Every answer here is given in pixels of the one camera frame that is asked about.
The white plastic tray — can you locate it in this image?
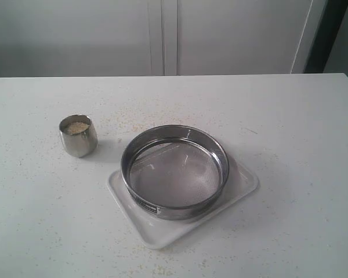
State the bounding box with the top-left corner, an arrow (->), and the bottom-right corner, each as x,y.
107,162 -> 259,250

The yellow and white grain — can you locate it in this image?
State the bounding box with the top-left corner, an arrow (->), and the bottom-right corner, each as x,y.
63,122 -> 90,135

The white cabinet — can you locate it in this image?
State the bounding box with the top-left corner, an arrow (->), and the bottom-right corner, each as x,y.
0,1 -> 327,77

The stainless steel cup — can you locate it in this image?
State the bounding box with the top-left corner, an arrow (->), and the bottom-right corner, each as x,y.
59,114 -> 98,158

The round stainless steel sieve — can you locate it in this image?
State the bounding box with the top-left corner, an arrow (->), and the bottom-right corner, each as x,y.
121,125 -> 230,220

